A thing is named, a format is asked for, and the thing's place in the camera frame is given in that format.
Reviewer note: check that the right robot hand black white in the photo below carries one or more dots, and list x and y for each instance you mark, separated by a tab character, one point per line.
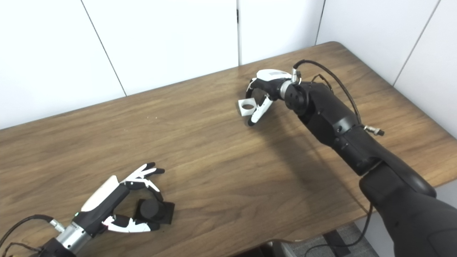
273	80

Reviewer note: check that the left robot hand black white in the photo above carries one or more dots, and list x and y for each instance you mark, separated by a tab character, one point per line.
103	203

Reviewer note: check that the white square piece with hole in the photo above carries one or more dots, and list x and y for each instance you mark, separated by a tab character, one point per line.
242	110

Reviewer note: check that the black peg with square base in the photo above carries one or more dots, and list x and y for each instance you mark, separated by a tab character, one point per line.
151	210

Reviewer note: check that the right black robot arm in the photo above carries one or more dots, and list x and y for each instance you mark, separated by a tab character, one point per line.
357	142

